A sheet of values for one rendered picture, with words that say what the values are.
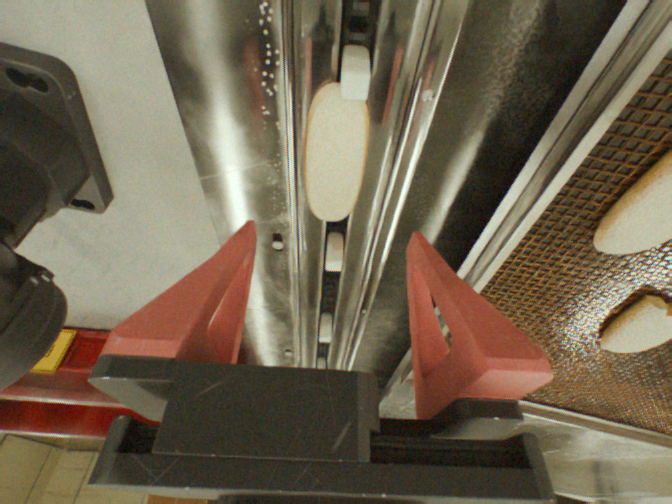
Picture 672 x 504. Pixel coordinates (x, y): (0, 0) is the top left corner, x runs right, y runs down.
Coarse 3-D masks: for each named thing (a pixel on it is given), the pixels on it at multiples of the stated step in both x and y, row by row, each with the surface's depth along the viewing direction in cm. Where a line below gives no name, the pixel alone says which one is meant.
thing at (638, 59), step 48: (624, 48) 12; (624, 96) 13; (576, 144) 14; (624, 144) 14; (528, 192) 17; (624, 192) 16; (480, 288) 24; (528, 288) 23; (576, 288) 22; (624, 288) 21; (576, 336) 26; (576, 384) 33; (624, 384) 30; (624, 432) 37
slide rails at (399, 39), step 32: (320, 0) 14; (384, 0) 14; (416, 0) 14; (320, 32) 15; (384, 32) 15; (416, 32) 15; (320, 64) 16; (384, 64) 16; (416, 64) 16; (384, 96) 17; (384, 128) 19; (384, 160) 21; (384, 192) 23; (320, 224) 25; (352, 224) 25; (320, 256) 28; (352, 256) 28; (320, 288) 32; (352, 288) 32; (352, 320) 37
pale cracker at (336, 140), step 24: (336, 96) 17; (312, 120) 18; (336, 120) 18; (360, 120) 18; (312, 144) 19; (336, 144) 19; (360, 144) 19; (312, 168) 20; (336, 168) 20; (360, 168) 20; (312, 192) 22; (336, 192) 21; (336, 216) 23
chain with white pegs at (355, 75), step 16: (352, 0) 16; (368, 0) 15; (368, 16) 16; (352, 32) 16; (368, 32) 16; (352, 48) 16; (368, 48) 16; (352, 64) 15; (368, 64) 15; (352, 80) 15; (368, 80) 15; (352, 96) 15; (336, 224) 27; (336, 240) 27; (336, 256) 26; (336, 272) 32; (320, 320) 40; (320, 336) 37; (320, 352) 48
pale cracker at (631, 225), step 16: (656, 176) 15; (640, 192) 15; (656, 192) 15; (624, 208) 16; (640, 208) 16; (656, 208) 15; (608, 224) 17; (624, 224) 16; (640, 224) 16; (656, 224) 16; (608, 240) 18; (624, 240) 17; (640, 240) 17; (656, 240) 17
